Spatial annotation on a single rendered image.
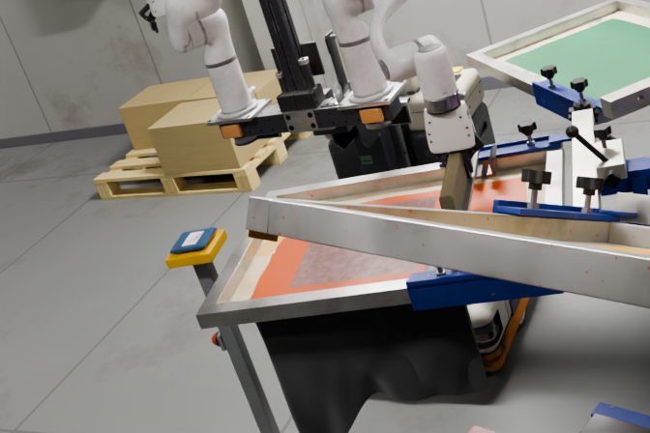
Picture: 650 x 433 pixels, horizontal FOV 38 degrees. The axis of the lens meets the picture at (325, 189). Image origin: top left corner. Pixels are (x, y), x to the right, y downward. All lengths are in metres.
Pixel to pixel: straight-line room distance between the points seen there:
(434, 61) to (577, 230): 0.58
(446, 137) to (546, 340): 1.47
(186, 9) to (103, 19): 4.21
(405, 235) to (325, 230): 0.11
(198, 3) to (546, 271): 1.91
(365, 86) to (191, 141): 2.85
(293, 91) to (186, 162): 2.76
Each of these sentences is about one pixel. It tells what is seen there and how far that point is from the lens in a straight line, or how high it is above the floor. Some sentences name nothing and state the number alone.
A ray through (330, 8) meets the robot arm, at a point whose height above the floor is 1.40.
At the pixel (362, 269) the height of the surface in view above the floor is 0.96.
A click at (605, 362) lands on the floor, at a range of 3.23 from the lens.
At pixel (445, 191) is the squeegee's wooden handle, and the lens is 1.90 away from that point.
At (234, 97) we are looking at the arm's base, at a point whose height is 1.19.
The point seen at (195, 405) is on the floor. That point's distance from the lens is 3.63.
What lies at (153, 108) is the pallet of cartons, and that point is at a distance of 5.90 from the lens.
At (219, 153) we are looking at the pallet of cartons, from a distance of 5.22.
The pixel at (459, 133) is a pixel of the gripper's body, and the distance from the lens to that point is 2.02.
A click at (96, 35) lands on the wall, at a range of 6.87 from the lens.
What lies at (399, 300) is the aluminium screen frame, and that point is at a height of 0.96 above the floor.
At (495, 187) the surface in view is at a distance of 2.29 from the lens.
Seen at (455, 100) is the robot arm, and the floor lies 1.26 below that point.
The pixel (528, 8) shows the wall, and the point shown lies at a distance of 5.44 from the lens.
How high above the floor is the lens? 1.96
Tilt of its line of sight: 23 degrees down
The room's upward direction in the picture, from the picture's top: 18 degrees counter-clockwise
